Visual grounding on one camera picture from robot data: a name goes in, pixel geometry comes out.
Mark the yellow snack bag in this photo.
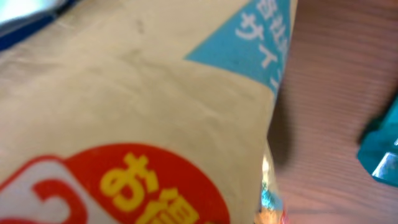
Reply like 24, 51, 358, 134
1, 0, 297, 224

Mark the teal mouthwash bottle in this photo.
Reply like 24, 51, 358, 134
357, 94, 397, 187

